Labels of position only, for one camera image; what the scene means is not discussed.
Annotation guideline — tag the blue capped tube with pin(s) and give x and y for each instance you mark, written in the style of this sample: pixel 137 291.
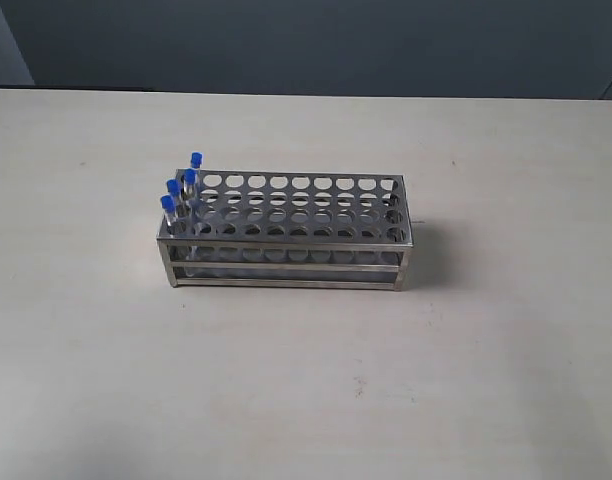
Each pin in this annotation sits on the blue capped tube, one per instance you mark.
pixel 192 175
pixel 170 214
pixel 192 199
pixel 174 190

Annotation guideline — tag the stainless steel test tube rack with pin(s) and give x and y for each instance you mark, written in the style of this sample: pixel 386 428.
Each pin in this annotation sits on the stainless steel test tube rack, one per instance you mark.
pixel 292 230

